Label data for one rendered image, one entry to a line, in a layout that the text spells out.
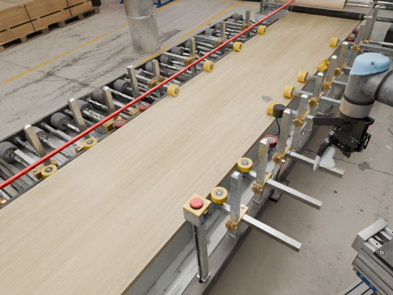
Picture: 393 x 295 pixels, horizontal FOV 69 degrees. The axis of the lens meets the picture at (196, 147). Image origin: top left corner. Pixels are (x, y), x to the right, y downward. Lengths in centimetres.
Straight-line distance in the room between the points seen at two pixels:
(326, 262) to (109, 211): 156
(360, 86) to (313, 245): 173
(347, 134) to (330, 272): 154
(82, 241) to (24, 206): 40
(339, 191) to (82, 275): 217
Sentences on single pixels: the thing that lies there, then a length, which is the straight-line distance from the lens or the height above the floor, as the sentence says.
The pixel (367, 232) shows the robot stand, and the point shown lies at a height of 99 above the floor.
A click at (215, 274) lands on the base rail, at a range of 141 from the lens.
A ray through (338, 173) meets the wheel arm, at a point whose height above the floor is 86.
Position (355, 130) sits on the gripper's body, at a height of 148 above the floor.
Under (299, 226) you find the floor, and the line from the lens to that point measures 245.
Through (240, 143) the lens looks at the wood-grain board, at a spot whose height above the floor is 90.
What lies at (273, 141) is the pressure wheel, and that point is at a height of 91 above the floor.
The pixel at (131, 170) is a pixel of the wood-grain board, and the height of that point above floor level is 90.
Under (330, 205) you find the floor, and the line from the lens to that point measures 266.
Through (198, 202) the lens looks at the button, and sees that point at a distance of 95.
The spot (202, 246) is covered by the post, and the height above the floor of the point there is 100.
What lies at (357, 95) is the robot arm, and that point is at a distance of 82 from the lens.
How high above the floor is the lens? 197
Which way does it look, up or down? 41 degrees down
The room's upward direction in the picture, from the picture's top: 5 degrees counter-clockwise
